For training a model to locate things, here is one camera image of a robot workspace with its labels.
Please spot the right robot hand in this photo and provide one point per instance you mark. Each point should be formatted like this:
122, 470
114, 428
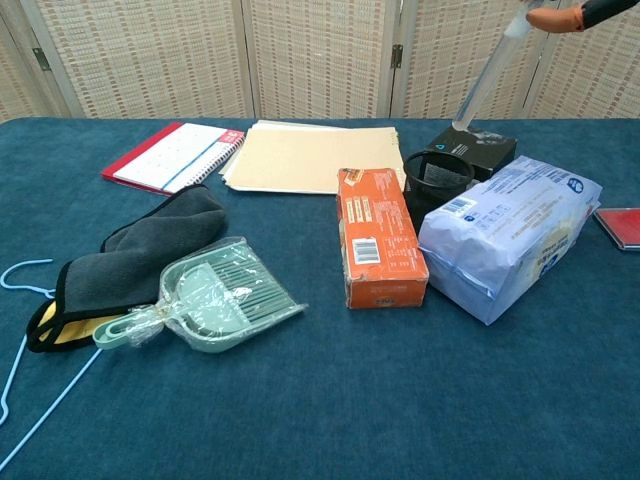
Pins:
565, 17

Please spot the clear test tube white cap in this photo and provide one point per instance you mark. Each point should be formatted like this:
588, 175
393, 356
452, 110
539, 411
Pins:
487, 75

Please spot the black cardboard box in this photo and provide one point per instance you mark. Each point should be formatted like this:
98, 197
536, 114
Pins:
500, 150

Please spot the red ink pad case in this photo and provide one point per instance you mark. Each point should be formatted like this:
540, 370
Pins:
620, 227

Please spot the light blue tissue pack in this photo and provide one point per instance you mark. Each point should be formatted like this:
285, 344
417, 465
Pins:
500, 240

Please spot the black mesh pen holder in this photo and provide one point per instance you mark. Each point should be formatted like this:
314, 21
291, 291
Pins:
417, 200

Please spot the woven folding screen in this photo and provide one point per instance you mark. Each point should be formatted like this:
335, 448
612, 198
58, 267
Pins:
320, 55

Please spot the orange cardboard box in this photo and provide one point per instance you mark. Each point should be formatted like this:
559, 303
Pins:
385, 240

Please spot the manila file folder stack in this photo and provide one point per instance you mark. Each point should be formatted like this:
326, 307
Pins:
310, 155

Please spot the red spiral notebook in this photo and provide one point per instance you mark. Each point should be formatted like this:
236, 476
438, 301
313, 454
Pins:
170, 155

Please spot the green wrapped dustpan brush set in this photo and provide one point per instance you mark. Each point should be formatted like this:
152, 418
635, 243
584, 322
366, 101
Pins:
220, 295

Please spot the grey yellow microfibre cloth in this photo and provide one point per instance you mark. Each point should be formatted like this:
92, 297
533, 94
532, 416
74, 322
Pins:
125, 260

